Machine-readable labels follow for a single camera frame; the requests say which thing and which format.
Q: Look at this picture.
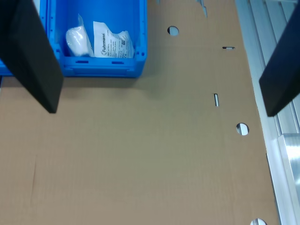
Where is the blue plastic bin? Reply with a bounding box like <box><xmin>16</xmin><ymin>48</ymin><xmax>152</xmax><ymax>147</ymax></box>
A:
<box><xmin>38</xmin><ymin>0</ymin><xmax>149</xmax><ymax>78</ymax></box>
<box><xmin>0</xmin><ymin>58</ymin><xmax>14</xmax><ymax>76</ymax></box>

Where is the white gauze in clear bag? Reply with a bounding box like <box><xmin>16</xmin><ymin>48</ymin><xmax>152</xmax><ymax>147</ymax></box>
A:
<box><xmin>65</xmin><ymin>14</ymin><xmax>96</xmax><ymax>57</ymax></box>

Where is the white Fuhrmann gauze packet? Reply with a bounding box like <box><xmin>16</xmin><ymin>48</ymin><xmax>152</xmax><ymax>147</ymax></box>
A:
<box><xmin>93</xmin><ymin>21</ymin><xmax>135</xmax><ymax>59</ymax></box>

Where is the aluminium table frame profile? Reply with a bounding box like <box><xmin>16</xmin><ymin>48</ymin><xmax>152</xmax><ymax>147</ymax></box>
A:
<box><xmin>235</xmin><ymin>0</ymin><xmax>300</xmax><ymax>225</ymax></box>

